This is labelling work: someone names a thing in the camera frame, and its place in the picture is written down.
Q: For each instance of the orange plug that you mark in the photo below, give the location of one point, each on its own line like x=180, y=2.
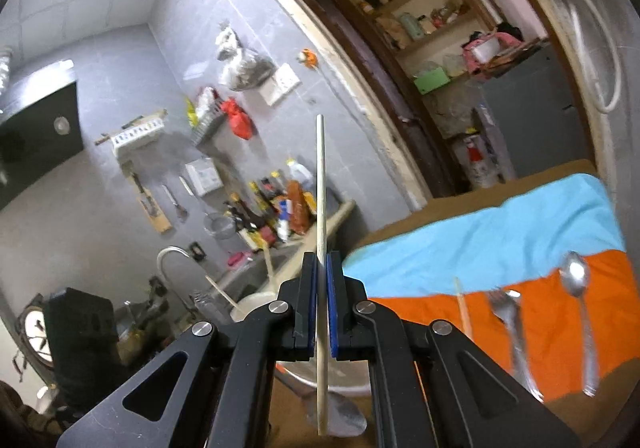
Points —
x=307, y=58

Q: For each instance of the metal wall shelf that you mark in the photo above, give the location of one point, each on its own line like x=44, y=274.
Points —
x=207, y=126

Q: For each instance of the pink cloth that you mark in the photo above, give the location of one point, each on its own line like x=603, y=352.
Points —
x=505, y=33

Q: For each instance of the metal fork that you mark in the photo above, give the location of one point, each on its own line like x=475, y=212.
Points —
x=515, y=328

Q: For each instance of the metal peeler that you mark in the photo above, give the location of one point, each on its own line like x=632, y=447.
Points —
x=175, y=205

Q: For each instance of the white wall basket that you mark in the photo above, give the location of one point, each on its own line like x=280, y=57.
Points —
x=137, y=138

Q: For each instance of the pink sponge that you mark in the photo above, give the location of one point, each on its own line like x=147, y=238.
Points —
x=240, y=260

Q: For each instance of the black wall socket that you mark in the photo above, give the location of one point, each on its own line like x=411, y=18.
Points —
x=197, y=250

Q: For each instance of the green box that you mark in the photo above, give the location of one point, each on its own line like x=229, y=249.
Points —
x=432, y=81

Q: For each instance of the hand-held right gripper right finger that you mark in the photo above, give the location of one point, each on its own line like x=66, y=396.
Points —
x=334, y=288

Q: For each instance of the red plastic bag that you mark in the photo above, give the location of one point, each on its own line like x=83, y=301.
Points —
x=237, y=121

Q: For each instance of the green canister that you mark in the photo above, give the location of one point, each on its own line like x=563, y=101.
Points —
x=411, y=26

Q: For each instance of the black range hood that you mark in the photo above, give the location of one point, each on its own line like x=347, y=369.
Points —
x=40, y=143

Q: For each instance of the clear plastic bag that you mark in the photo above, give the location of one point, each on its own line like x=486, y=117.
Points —
x=245, y=68

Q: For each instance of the white hanging box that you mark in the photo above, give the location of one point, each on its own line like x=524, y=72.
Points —
x=202, y=177

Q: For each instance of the metal basin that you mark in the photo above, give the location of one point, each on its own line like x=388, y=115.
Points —
x=486, y=51

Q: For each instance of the dark wooden door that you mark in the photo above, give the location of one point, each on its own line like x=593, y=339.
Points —
x=370, y=78

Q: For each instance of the metal mesh strainer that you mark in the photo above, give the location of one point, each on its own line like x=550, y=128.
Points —
x=220, y=225

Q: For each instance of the red white bottle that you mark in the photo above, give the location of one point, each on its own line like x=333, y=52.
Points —
x=480, y=163

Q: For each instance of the metal faucet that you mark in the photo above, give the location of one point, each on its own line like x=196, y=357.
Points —
x=167, y=258

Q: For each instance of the grey mini fridge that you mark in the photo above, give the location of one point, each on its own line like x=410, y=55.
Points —
x=535, y=113

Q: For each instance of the red noodle packet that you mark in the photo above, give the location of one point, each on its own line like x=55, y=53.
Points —
x=298, y=210

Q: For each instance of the yellow green packet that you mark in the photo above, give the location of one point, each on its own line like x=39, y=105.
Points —
x=191, y=114

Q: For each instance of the large metal spoon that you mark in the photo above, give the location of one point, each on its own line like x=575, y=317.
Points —
x=350, y=415

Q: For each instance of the white switch socket panel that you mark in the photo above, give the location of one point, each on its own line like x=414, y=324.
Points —
x=282, y=84

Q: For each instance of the striped blanket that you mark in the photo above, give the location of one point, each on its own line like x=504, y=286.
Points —
x=475, y=228

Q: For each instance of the worn door frame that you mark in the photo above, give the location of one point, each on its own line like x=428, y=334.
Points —
x=360, y=78

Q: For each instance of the wooden cutting board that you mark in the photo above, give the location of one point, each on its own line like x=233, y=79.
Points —
x=155, y=213

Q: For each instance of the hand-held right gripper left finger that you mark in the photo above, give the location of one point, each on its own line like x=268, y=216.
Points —
x=310, y=278

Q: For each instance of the white plastic utensil caddy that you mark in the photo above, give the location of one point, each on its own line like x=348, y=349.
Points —
x=260, y=300

